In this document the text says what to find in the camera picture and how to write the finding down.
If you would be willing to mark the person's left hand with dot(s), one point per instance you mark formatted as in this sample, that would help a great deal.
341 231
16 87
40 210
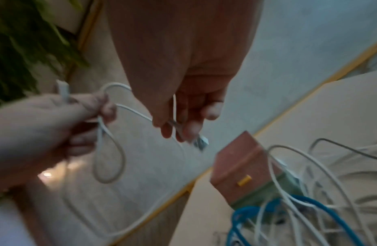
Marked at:
39 129

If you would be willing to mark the person's right hand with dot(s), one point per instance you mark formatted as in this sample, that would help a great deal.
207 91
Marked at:
182 60

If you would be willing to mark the pink and green drawer box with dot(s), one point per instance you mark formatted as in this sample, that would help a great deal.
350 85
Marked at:
237 163

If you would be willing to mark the green plants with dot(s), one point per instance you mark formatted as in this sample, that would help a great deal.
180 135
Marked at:
21 48

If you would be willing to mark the white table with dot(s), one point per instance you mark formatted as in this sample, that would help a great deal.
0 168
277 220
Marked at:
343 110

